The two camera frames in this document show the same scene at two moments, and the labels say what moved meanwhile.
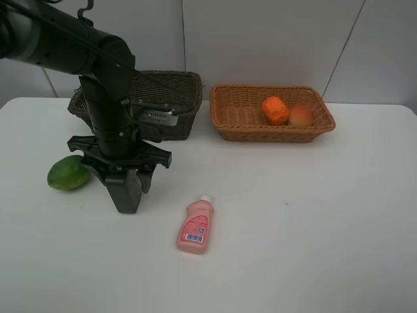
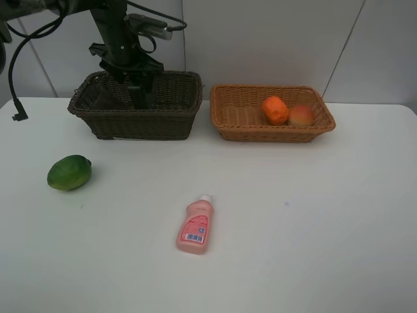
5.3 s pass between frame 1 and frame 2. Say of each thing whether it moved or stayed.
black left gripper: moved
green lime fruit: stayed
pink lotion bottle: stayed
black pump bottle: moved
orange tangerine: stayed
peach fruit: stayed
